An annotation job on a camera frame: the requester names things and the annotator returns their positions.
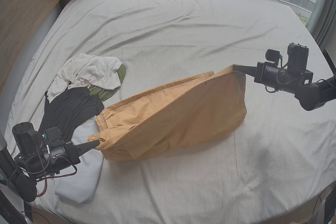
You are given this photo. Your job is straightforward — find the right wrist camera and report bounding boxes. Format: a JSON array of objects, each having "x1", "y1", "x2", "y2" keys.
[{"x1": 265, "y1": 49, "x2": 284, "y2": 67}]

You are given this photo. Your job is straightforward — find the green garment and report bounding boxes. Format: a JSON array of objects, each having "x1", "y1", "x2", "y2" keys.
[{"x1": 88, "y1": 64, "x2": 127, "y2": 102}]

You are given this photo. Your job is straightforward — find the black garment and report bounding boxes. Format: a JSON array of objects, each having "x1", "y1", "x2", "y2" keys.
[{"x1": 37, "y1": 86, "x2": 105, "y2": 141}]

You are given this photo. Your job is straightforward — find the pale blue garment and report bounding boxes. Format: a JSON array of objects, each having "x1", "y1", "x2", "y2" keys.
[{"x1": 54, "y1": 119, "x2": 104, "y2": 204}]

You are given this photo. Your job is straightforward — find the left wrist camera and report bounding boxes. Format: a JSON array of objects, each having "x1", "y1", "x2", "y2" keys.
[{"x1": 43, "y1": 127, "x2": 67, "y2": 146}]

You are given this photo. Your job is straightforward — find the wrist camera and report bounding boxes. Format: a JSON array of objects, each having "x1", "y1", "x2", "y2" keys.
[
  {"x1": 43, "y1": 127, "x2": 67, "y2": 146},
  {"x1": 265, "y1": 49, "x2": 284, "y2": 67}
]

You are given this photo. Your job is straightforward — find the bed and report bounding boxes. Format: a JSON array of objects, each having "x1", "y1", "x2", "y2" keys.
[{"x1": 0, "y1": 0, "x2": 336, "y2": 224}]

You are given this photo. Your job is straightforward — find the blue-green curtain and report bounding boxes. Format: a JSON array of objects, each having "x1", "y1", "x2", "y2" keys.
[{"x1": 305, "y1": 0, "x2": 336, "y2": 48}]

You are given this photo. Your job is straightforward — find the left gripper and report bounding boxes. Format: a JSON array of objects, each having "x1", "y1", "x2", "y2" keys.
[{"x1": 48, "y1": 140, "x2": 82, "y2": 166}]

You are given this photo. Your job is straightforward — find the white garment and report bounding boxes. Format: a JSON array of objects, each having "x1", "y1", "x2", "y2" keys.
[{"x1": 47, "y1": 53, "x2": 123, "y2": 103}]

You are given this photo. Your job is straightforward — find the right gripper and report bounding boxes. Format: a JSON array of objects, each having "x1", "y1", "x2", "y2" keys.
[{"x1": 253, "y1": 61, "x2": 288, "y2": 92}]

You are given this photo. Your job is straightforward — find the tan shorts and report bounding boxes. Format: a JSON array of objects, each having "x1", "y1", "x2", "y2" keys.
[{"x1": 94, "y1": 65, "x2": 248, "y2": 163}]

